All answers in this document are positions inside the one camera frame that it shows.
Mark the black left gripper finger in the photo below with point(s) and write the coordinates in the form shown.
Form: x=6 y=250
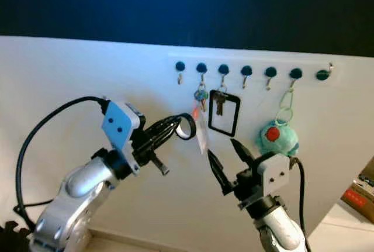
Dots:
x=161 y=126
x=163 y=136

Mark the black foam puzzle mat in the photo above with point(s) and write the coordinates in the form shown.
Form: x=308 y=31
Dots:
x=13 y=239

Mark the white wall hook rail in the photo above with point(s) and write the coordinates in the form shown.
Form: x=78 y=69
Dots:
x=234 y=61

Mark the key bunch with red tag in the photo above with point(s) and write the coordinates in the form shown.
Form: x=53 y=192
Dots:
x=187 y=117

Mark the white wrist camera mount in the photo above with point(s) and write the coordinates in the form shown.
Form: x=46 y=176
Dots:
x=276 y=173
x=118 y=124

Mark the dark round knob hook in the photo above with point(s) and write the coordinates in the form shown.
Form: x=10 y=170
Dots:
x=180 y=66
x=270 y=72
x=295 y=73
x=246 y=71
x=223 y=69
x=322 y=75
x=201 y=68

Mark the cardboard box with red label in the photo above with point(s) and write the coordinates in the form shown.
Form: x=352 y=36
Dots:
x=356 y=196

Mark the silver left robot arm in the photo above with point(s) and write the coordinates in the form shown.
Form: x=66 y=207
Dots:
x=79 y=183

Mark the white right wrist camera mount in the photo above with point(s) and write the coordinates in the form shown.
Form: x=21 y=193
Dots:
x=276 y=173

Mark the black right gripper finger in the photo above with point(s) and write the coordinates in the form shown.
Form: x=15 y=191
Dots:
x=244 y=155
x=217 y=171

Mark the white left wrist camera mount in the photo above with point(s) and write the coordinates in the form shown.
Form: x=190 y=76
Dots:
x=118 y=124

